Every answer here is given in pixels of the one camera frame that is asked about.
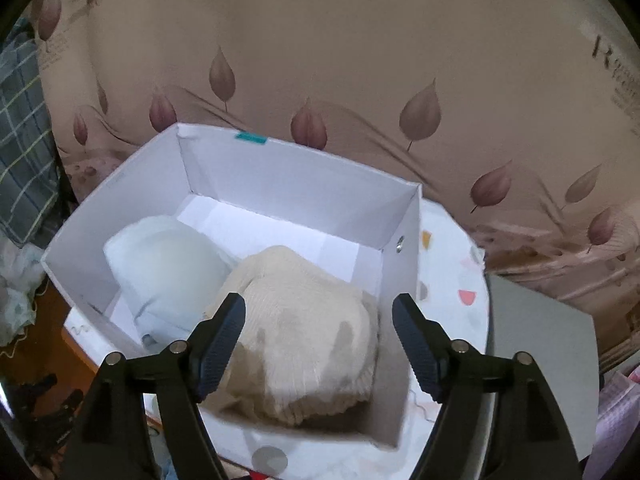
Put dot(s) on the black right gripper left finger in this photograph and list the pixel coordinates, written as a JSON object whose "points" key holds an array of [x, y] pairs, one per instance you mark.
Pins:
{"points": [[111, 439]]}

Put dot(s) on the blue plaid cloth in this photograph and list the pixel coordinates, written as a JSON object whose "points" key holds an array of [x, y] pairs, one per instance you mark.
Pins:
{"points": [[30, 172]]}

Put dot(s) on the pink white paper bag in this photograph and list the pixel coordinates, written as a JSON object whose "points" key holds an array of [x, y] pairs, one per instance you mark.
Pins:
{"points": [[615, 451]]}

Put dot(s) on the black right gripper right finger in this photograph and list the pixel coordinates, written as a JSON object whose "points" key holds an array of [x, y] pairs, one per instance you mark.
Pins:
{"points": [[499, 418]]}

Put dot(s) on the white underwear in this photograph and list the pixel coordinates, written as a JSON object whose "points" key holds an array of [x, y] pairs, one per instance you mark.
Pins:
{"points": [[168, 274]]}

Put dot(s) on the white dotted table cover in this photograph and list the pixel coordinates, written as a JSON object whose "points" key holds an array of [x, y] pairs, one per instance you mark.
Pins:
{"points": [[450, 284]]}

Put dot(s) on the brown wooden nightstand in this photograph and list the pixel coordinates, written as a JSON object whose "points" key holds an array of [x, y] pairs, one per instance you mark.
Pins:
{"points": [[46, 349]]}

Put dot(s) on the white Xincci shoe box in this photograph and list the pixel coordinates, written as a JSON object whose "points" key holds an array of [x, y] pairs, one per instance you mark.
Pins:
{"points": [[247, 193]]}

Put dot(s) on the beige knitted underwear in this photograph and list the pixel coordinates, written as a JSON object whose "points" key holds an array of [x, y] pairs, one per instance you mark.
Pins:
{"points": [[308, 346]]}

